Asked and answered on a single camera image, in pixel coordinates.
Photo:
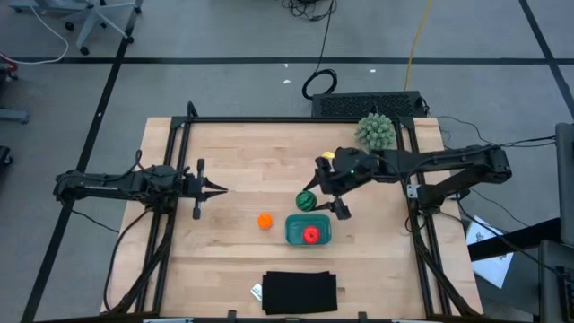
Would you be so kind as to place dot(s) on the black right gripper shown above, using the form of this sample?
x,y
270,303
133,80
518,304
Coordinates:
x,y
334,184

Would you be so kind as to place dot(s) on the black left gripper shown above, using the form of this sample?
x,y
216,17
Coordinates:
x,y
193,186

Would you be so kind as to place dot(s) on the green striped toy watermelon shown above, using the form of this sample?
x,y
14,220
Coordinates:
x,y
306,200

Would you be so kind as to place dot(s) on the red toy bell pepper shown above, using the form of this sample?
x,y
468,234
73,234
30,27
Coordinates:
x,y
310,234

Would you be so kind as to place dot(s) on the orange toy fruit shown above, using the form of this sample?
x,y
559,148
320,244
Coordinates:
x,y
264,221

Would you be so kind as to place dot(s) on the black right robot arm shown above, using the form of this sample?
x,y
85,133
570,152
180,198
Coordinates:
x,y
448,163

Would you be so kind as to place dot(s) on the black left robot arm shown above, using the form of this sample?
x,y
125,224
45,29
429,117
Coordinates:
x,y
116,184

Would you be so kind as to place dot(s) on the teal plastic container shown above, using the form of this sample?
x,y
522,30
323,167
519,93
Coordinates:
x,y
293,229

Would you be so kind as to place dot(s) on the green artificial succulent plant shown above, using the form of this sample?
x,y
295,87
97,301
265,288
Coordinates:
x,y
376,131

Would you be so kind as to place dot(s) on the black keyboard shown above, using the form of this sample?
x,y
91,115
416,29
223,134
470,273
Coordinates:
x,y
367,104

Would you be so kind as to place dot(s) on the black folded cloth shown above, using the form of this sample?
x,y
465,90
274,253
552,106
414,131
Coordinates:
x,y
299,292

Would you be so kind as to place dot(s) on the small white tag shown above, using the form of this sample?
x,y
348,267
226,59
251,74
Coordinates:
x,y
257,292

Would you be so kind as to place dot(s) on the white paper sheet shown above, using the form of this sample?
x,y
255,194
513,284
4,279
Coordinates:
x,y
491,264

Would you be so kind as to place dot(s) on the grey office chair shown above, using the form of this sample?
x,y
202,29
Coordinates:
x,y
96,15

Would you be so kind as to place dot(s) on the grey cabinet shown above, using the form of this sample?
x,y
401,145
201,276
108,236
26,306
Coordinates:
x,y
566,179

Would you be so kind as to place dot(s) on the black metal table frame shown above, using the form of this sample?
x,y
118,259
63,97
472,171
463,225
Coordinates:
x,y
291,120

